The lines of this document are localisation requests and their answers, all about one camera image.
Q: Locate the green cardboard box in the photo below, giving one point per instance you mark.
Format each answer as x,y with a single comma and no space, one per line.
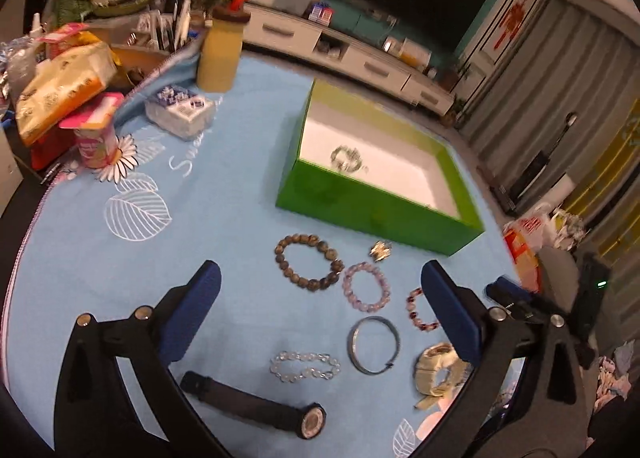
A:
354,164

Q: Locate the white tv cabinet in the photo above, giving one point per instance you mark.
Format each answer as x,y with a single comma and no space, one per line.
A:
325,47

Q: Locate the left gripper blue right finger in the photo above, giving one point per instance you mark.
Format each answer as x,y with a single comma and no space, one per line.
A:
524,396

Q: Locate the yellow snack package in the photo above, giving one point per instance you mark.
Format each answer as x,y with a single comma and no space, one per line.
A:
65,84

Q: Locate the red yellow shopping bag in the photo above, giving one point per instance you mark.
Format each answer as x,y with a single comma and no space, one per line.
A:
524,260

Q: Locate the gold flower brooch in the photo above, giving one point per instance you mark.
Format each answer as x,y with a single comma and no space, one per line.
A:
380,251

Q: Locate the grey chair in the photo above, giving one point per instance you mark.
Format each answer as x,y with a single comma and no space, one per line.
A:
560,279

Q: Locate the blue floral tablecloth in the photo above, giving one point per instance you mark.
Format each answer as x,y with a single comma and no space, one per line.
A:
87,246

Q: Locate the white wrist watch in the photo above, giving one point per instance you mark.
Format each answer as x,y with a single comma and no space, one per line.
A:
438,374

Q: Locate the yellow bottle with brown lid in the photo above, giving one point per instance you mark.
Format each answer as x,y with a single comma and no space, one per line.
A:
222,47

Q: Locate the white plastic bag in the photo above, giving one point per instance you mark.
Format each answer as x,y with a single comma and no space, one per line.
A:
535,226

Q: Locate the grey metal bangle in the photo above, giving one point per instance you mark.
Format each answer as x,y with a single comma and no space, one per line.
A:
373,345

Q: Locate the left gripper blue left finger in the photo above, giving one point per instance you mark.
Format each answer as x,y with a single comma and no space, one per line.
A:
93,413

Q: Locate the pink yogurt cup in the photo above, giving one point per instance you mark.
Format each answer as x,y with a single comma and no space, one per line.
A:
93,127

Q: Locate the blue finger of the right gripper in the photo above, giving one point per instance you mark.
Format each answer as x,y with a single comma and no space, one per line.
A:
507,293

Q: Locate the black wrist watch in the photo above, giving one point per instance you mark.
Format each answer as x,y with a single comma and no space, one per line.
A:
307,422

